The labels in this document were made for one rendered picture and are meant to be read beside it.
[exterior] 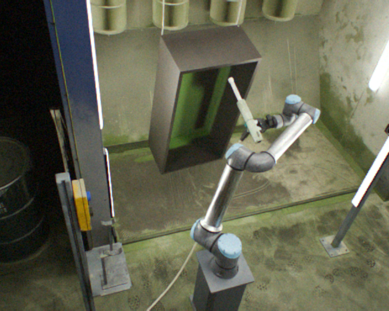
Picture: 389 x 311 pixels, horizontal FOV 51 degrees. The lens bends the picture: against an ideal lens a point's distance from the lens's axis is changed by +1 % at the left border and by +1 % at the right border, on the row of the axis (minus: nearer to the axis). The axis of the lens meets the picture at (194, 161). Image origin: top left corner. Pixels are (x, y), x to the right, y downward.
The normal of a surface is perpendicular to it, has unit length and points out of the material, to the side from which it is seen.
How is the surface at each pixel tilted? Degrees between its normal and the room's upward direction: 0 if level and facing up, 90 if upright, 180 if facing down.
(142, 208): 0
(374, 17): 90
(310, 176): 0
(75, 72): 90
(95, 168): 90
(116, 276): 0
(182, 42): 12
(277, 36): 57
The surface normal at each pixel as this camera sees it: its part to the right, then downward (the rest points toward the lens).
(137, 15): 0.32, 0.69
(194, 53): 0.17, -0.56
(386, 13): -0.95, 0.17
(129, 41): 0.31, 0.19
